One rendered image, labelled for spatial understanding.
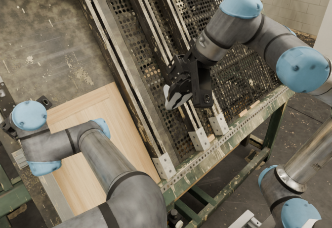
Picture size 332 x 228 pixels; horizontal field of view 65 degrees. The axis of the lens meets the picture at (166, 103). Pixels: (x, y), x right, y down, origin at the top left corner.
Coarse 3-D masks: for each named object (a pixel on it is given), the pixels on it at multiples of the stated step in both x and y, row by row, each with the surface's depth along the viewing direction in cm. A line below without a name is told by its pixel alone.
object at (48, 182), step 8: (0, 80) 99; (40, 176) 103; (48, 176) 104; (48, 184) 104; (56, 184) 106; (48, 192) 104; (56, 192) 105; (56, 200) 105; (64, 200) 106; (56, 208) 104; (64, 208) 106; (64, 216) 106; (72, 216) 107
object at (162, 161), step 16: (80, 0) 123; (96, 0) 123; (96, 16) 122; (96, 32) 124; (112, 48) 128; (112, 64) 126; (128, 80) 129; (128, 96) 127; (144, 112) 130; (144, 128) 129; (160, 144) 133; (160, 160) 131; (160, 176) 138
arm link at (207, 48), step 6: (204, 36) 58; (198, 42) 60; (204, 42) 58; (210, 42) 57; (198, 48) 60; (204, 48) 59; (210, 48) 58; (216, 48) 58; (222, 48) 58; (204, 54) 59; (210, 54) 59; (216, 54) 59; (222, 54) 59; (210, 60) 61; (216, 60) 60
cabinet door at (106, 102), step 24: (96, 96) 122; (120, 96) 129; (48, 120) 109; (72, 120) 115; (120, 120) 128; (120, 144) 126; (72, 168) 112; (144, 168) 132; (72, 192) 111; (96, 192) 117
